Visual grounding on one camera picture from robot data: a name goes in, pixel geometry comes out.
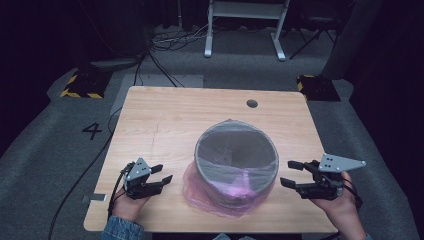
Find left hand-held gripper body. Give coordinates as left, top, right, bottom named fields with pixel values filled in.
left=122, top=157, right=165, bottom=201

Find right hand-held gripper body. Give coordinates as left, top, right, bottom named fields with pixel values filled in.
left=295, top=153, right=367, bottom=202

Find pink plastic bag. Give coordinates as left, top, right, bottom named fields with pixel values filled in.
left=181, top=118, right=280, bottom=219

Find green plastic bin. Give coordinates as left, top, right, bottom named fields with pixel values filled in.
left=193, top=120, right=280, bottom=205

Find person's left hand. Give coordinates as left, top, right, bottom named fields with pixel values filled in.
left=110, top=189, right=152, bottom=223

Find person's right hand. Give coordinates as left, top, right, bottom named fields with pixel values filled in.
left=309, top=170, right=367, bottom=240

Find grey tape strip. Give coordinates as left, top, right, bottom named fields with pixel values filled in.
left=81, top=193, right=108, bottom=204

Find person's legs in jeans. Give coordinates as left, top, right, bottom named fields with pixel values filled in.
left=213, top=233, right=255, bottom=240

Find flat grey stand base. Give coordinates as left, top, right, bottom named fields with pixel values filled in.
left=89, top=57, right=142, bottom=72

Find black tripod stand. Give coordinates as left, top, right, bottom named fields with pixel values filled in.
left=288, top=18, right=338, bottom=61

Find grey pillar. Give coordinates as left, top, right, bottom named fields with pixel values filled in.
left=319, top=0, right=385, bottom=81

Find left hand-held gripper cable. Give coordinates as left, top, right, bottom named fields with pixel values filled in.
left=106, top=161, right=136, bottom=218

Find hand-held gripper cable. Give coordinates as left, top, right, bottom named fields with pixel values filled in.
left=106, top=161, right=136, bottom=218
left=341, top=177, right=364, bottom=210

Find right hand-held gripper cable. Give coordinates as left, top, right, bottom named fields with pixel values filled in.
left=341, top=177, right=364, bottom=210

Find long black floor cable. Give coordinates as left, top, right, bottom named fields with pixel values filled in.
left=46, top=105, right=125, bottom=240

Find bundle of floor cables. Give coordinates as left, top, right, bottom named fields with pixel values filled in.
left=151, top=22, right=214, bottom=53

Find white metal stand frame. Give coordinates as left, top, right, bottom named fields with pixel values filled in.
left=203, top=0, right=291, bottom=62

